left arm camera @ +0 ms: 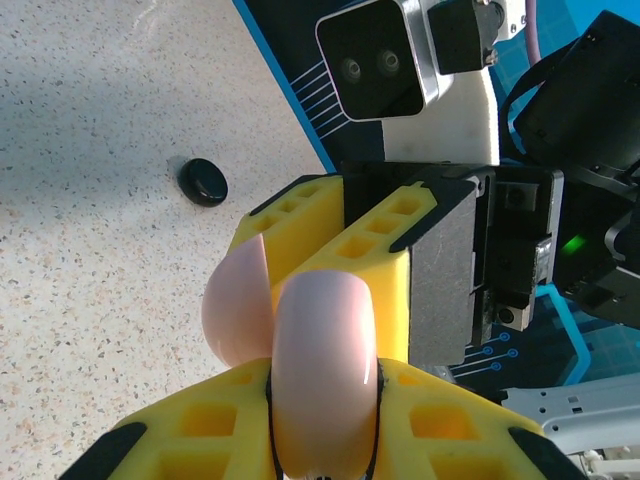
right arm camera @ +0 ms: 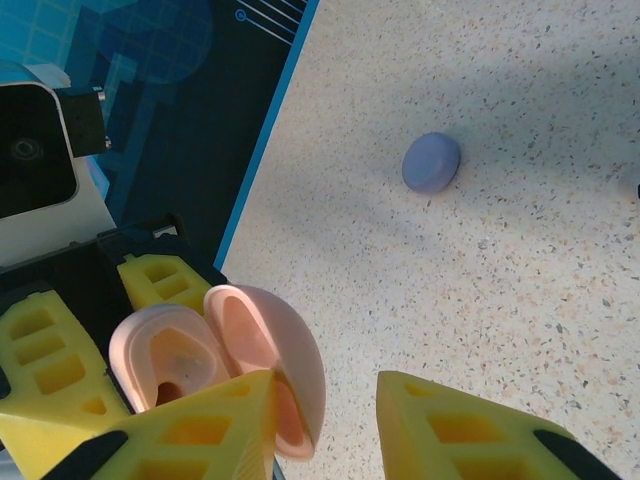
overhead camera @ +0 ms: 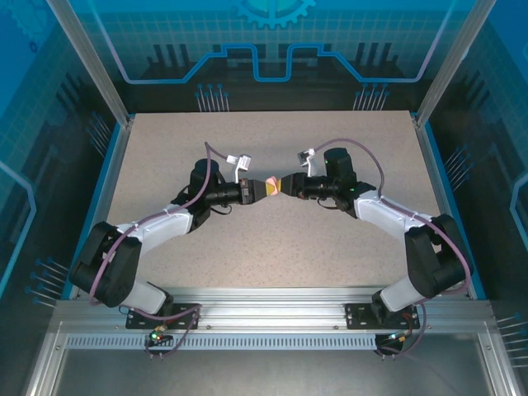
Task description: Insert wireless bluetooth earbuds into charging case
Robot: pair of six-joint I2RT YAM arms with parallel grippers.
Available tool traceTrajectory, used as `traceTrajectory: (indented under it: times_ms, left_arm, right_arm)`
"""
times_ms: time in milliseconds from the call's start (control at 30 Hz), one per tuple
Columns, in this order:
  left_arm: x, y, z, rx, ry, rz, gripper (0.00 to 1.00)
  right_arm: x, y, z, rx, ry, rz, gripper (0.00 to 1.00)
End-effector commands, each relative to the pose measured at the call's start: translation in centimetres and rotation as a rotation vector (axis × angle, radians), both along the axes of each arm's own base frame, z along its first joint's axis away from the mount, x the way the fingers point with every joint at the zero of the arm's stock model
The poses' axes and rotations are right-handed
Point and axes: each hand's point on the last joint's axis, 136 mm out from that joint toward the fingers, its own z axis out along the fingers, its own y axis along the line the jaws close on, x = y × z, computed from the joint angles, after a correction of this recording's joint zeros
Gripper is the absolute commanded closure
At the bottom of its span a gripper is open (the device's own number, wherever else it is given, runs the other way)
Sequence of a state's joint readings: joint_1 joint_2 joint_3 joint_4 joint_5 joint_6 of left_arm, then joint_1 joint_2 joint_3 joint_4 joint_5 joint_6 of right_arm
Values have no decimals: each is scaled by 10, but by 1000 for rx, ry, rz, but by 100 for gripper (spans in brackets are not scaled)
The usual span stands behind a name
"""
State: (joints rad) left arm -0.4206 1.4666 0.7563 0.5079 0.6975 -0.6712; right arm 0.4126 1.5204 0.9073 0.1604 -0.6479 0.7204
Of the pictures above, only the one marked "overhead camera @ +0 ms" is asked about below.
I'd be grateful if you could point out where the aluminium front beam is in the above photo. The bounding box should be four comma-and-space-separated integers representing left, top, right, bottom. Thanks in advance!
53, 287, 494, 331

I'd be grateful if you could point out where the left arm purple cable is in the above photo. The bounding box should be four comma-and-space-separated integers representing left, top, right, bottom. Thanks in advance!
89, 142, 230, 361

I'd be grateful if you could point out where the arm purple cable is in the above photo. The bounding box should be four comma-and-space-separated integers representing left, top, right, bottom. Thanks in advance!
89, 142, 230, 361
313, 138, 474, 361

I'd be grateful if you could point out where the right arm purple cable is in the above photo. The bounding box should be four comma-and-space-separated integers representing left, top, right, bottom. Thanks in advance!
313, 138, 474, 361

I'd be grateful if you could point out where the side rail with blue trim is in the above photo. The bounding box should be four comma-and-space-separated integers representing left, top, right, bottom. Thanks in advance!
412, 113, 488, 301
61, 115, 135, 300

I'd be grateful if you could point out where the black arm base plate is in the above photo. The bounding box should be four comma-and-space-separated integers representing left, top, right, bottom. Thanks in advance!
345, 303, 422, 330
125, 303, 202, 330

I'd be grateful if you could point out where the slotted aluminium cable duct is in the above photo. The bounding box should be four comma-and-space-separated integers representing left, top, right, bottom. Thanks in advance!
64, 334, 383, 351

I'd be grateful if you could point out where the aluminium frame post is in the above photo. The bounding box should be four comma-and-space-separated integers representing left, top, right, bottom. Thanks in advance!
413, 0, 499, 128
45, 0, 135, 127

